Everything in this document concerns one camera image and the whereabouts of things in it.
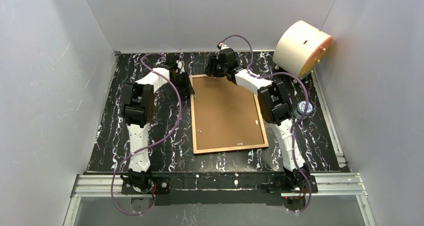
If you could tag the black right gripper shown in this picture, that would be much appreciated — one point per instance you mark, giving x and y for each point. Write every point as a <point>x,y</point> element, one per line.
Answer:
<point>212,67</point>

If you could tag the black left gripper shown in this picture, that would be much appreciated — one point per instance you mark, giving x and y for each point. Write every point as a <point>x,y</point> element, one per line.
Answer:
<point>185,79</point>

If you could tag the brown backing board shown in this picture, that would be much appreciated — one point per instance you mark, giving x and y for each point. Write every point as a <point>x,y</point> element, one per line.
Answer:
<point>225,113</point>

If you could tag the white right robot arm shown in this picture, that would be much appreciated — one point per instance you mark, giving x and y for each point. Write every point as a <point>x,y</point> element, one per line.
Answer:
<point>274,103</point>

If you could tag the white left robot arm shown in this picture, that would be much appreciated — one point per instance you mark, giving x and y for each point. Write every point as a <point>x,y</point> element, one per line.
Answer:
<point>138,106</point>

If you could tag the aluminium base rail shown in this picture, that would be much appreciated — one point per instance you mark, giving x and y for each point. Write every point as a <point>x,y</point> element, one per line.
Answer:
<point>252,187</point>

